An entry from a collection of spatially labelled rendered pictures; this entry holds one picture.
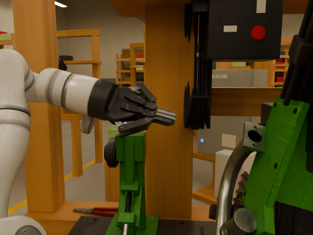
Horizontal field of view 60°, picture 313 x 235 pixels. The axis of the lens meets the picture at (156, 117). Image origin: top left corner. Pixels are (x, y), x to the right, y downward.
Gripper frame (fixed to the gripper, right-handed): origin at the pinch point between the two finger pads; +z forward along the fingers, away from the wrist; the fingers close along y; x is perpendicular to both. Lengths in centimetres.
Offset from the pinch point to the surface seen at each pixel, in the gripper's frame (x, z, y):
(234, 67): 431, 123, 514
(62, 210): 51, -25, -11
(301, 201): -2.7, 24.1, -10.4
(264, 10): -7.6, 15.2, 31.4
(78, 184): 289, -87, 72
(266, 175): -2.5, 18.6, -7.4
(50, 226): 44, -24, -17
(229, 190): 10.7, 16.7, -5.9
